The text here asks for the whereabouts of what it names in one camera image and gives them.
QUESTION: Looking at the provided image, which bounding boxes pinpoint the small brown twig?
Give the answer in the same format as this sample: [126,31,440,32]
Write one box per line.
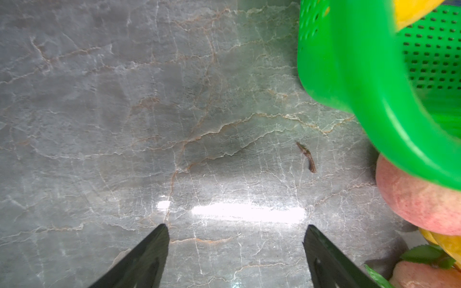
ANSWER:
[296,142,316,174]

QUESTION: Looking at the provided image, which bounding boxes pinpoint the yellow peach centre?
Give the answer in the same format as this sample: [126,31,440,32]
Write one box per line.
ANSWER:
[419,228,461,271]

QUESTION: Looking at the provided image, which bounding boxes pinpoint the yellow peach with red blush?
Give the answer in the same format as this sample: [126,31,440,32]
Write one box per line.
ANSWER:
[393,0,444,31]

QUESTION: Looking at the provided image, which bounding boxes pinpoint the green plastic perforated basket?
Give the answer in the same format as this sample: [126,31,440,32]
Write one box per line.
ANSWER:
[297,1,461,190]

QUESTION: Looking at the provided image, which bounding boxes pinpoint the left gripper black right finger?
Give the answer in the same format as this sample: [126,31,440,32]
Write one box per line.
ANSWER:
[303,224,378,288]

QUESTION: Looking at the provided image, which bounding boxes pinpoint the pink peach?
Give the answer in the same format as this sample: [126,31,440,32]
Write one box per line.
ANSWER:
[366,244,461,288]
[375,155,461,236]

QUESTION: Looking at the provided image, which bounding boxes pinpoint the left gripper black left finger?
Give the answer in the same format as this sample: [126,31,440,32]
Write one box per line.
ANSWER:
[91,224,170,288]

